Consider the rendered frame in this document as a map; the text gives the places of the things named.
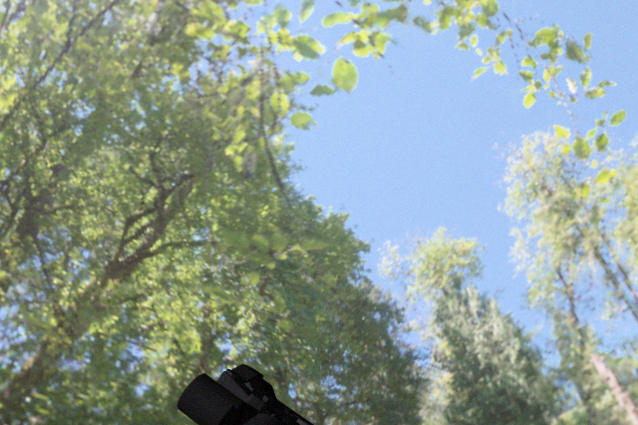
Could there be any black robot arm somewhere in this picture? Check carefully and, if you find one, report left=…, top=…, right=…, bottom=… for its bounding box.
left=176, top=364, right=314, bottom=425

